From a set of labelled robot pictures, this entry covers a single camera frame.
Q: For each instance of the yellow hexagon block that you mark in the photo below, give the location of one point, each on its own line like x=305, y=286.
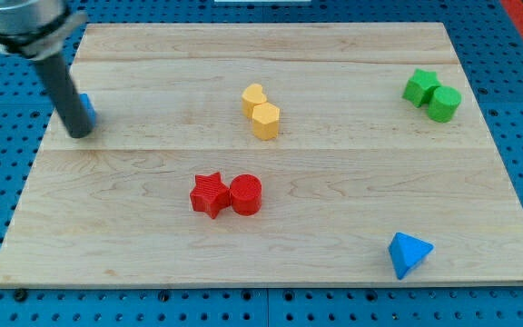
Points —
x=265, y=121

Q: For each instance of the blue block behind rod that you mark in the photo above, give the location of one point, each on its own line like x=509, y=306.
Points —
x=89, y=108

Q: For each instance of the red cylinder block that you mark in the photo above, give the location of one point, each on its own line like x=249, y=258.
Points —
x=246, y=194

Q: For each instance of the green star block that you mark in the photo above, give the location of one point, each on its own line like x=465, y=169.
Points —
x=420, y=87

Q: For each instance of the light wooden board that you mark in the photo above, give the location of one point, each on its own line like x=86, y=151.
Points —
x=353, y=164

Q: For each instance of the red star block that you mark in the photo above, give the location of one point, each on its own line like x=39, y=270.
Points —
x=210, y=195

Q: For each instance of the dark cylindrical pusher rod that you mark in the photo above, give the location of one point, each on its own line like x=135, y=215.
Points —
x=54, y=73

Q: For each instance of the yellow heart block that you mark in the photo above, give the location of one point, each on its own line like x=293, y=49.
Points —
x=252, y=96

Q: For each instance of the green cylinder block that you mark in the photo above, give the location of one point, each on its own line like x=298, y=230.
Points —
x=443, y=104

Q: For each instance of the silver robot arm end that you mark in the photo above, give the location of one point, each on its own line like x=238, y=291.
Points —
x=36, y=29

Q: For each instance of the blue triangle block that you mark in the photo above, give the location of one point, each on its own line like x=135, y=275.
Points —
x=407, y=253

